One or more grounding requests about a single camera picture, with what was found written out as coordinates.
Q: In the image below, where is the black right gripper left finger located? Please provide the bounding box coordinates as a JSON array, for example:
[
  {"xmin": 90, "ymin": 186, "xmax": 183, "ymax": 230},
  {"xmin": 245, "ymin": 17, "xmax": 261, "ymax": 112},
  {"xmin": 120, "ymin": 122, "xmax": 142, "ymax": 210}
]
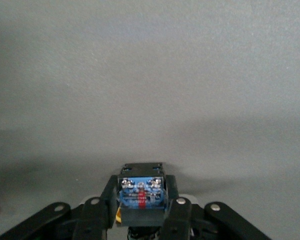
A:
[{"xmin": 0, "ymin": 174, "xmax": 120, "ymax": 240}]

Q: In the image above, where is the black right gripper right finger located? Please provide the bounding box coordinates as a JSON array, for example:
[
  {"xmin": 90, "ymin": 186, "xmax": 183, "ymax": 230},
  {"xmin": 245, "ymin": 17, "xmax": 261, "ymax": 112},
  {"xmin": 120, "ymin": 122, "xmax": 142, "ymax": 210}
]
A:
[{"xmin": 159, "ymin": 174, "xmax": 273, "ymax": 240}]

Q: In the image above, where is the yellow push button switch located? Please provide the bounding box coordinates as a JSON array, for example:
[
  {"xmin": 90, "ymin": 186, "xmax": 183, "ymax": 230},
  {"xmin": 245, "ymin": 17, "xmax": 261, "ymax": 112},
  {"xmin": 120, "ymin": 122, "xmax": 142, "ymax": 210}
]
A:
[{"xmin": 114, "ymin": 162, "xmax": 170, "ymax": 240}]

